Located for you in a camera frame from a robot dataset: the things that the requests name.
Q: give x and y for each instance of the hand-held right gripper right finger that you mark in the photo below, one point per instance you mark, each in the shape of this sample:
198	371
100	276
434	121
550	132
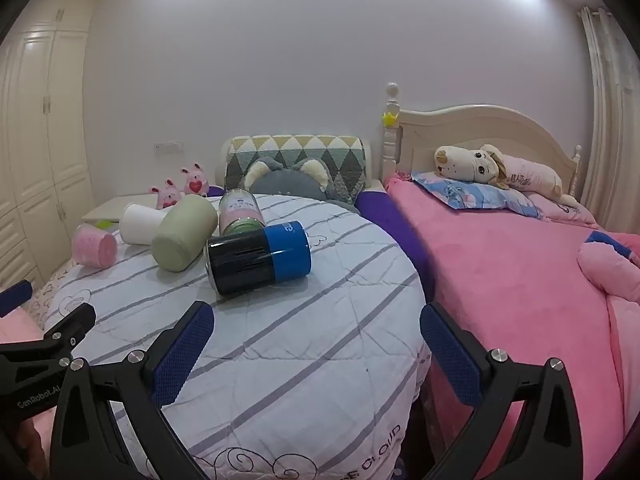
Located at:
450	355

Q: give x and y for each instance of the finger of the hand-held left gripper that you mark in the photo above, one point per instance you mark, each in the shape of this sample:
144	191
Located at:
16	297
70	326

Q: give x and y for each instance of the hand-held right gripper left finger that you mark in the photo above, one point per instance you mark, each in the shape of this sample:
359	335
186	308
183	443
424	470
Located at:
181	355

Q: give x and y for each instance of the black and blue cup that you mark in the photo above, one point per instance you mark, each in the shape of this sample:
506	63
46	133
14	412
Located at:
257	257

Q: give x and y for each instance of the pink cup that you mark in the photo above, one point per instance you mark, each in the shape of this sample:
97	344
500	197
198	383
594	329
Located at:
94	246

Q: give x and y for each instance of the green cup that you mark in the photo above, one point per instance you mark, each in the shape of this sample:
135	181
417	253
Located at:
182	235

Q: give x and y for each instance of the white cup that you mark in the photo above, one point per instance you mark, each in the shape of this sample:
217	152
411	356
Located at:
142	223

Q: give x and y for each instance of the pink cloth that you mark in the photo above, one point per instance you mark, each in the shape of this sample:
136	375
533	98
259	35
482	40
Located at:
15	327

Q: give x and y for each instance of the heart print bed sheet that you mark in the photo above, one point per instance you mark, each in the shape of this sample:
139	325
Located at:
52	292

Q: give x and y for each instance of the pink fleece blanket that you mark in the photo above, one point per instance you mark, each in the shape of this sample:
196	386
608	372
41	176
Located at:
500	270

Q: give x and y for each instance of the grey striped blanket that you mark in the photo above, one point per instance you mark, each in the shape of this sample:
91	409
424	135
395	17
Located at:
300	360

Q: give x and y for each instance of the cream nightstand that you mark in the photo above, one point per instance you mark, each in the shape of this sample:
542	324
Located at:
112	207

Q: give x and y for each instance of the purple bed sheet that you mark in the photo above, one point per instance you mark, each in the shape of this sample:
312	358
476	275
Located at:
395	227

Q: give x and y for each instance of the clear jar with pink label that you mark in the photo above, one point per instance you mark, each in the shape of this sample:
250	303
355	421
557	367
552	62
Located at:
241	212

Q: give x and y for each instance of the small pink bunny plush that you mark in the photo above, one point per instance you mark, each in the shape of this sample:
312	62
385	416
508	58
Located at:
195	180
166	195

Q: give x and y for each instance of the blue printed pillow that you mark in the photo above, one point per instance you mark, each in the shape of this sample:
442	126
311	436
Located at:
475	195

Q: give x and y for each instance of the cream wardrobe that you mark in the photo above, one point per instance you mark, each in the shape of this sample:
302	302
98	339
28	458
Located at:
40	135

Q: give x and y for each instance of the large pink plush toy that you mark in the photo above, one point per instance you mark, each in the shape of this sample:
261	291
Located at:
607	270

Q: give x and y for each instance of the pink printed pillow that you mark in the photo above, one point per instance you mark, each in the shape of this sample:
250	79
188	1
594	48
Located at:
565	210

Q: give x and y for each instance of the cream dog plush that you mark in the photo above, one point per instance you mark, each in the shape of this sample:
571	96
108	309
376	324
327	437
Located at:
470	162

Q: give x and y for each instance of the grey plush toy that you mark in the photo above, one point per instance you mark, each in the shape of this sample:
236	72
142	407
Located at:
292	182

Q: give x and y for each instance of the cream wooden bed headboard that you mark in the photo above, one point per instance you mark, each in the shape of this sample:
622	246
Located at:
480	125

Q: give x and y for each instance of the triangle pattern quilted headboard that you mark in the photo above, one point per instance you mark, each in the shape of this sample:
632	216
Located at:
300	147

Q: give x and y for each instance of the yellow star decoration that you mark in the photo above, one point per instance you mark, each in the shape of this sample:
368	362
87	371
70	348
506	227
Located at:
389	118

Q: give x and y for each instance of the cream curtain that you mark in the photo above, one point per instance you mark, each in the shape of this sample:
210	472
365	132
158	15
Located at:
612	125

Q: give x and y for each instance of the white wall socket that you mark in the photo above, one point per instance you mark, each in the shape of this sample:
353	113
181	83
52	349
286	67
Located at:
167	146

